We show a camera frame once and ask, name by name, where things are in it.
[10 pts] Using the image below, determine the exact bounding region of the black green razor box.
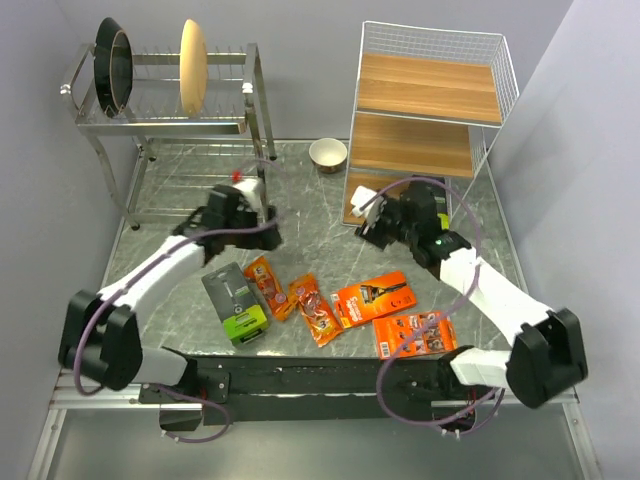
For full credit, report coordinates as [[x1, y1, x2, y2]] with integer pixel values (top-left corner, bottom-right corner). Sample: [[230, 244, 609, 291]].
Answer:
[[427, 177, 449, 229], [201, 262, 269, 346]]

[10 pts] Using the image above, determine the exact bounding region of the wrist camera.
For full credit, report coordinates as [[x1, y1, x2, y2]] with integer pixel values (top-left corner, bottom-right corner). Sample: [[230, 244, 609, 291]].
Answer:
[[232, 170, 266, 214], [350, 185, 385, 223]]

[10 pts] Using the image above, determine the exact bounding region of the orange razor bag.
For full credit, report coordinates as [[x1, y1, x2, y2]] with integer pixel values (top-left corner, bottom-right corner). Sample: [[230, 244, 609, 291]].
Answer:
[[244, 256, 295, 322], [289, 273, 343, 348]]

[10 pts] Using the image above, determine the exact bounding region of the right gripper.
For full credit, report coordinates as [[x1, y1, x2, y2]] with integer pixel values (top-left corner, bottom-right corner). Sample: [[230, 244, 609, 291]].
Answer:
[[353, 197, 417, 253]]

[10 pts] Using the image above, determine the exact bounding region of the orange Gillette Fusion pack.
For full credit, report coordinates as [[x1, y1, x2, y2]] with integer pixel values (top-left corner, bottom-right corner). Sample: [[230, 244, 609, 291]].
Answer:
[[331, 271, 417, 329]]

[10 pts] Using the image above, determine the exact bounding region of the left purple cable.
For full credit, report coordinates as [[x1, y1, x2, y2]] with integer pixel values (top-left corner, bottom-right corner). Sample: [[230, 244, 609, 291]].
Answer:
[[72, 158, 289, 445]]

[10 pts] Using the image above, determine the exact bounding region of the orange razor pack back side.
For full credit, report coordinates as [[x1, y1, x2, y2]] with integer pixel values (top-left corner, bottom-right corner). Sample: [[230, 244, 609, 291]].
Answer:
[[373, 311, 458, 360]]

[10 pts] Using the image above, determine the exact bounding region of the steel dish rack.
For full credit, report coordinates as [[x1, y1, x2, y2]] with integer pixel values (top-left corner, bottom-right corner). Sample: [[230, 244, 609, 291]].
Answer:
[[60, 43, 277, 230]]

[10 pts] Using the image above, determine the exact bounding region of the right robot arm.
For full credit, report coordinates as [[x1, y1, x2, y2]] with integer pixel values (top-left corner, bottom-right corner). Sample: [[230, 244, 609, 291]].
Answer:
[[350, 176, 588, 409]]

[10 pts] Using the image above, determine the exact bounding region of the black plate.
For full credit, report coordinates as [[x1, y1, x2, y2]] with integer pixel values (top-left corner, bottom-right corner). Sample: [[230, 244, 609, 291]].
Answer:
[[93, 17, 133, 118]]

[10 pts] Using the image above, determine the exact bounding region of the white brown bowl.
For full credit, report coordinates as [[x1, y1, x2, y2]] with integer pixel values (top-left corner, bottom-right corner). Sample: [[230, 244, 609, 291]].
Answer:
[[308, 138, 348, 174]]

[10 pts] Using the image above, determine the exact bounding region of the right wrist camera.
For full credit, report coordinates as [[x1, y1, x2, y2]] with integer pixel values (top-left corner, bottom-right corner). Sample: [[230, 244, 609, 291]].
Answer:
[[350, 185, 385, 223]]

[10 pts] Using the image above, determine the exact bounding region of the white wire wooden shelf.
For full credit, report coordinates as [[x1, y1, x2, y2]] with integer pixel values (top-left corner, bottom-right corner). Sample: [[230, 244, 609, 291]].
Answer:
[[343, 21, 520, 225]]

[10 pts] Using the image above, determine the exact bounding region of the beige plate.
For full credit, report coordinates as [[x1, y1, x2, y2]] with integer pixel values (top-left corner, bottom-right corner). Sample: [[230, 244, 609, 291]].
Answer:
[[179, 19, 208, 118]]

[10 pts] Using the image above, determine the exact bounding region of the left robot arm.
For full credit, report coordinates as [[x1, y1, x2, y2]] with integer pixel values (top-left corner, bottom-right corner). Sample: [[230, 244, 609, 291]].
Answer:
[[58, 178, 282, 402]]

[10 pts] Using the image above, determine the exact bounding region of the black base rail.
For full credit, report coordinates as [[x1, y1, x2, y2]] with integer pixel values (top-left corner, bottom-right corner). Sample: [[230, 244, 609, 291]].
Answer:
[[137, 349, 496, 431]]

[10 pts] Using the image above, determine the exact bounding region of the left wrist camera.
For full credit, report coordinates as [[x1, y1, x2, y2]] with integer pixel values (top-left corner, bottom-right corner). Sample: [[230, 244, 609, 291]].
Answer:
[[232, 170, 266, 214]]

